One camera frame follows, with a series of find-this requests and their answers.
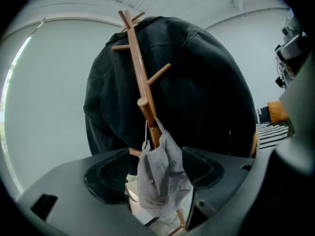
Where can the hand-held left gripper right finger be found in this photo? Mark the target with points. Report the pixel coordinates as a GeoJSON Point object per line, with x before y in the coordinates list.
{"type": "Point", "coordinates": [204, 171]}

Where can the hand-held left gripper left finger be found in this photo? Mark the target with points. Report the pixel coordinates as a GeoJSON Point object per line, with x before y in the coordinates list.
{"type": "Point", "coordinates": [105, 181]}

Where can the grey cap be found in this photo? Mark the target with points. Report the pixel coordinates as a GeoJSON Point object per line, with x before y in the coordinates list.
{"type": "Point", "coordinates": [160, 176]}

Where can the wooden coat rack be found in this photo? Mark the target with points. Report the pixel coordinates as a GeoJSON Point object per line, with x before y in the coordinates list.
{"type": "Point", "coordinates": [141, 77]}

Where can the black jacket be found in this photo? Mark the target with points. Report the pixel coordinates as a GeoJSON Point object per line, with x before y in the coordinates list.
{"type": "Point", "coordinates": [197, 95]}

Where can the orange cushion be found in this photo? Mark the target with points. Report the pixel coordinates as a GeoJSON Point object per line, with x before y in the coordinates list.
{"type": "Point", "coordinates": [277, 110]}

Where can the grey round appliance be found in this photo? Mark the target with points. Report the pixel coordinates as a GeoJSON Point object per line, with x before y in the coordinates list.
{"type": "Point", "coordinates": [291, 49]}

